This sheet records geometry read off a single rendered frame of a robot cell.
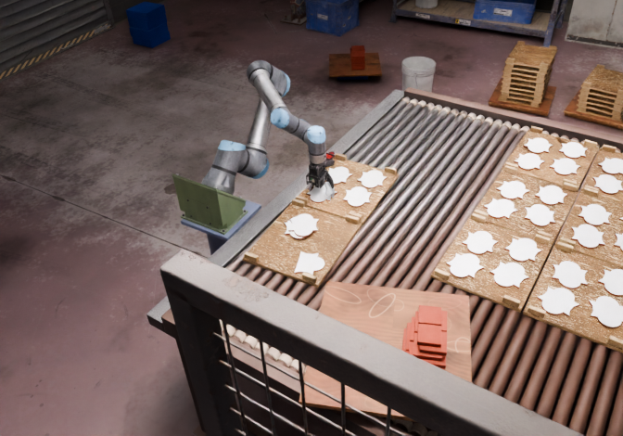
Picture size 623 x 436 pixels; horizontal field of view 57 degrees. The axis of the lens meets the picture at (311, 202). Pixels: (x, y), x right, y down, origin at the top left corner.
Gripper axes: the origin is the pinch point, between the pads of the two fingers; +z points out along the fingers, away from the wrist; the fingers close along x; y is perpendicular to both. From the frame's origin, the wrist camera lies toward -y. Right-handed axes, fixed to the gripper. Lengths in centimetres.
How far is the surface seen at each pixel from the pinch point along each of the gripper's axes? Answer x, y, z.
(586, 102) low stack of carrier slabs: 88, -294, 83
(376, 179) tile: 18.6, -20.3, 0.1
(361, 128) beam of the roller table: -10, -64, 4
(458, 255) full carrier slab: 69, 13, -1
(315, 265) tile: 20.6, 43.6, -1.0
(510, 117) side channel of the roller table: 60, -104, 2
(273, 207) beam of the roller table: -16.8, 16.3, 2.4
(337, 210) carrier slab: 12.0, 7.4, 0.5
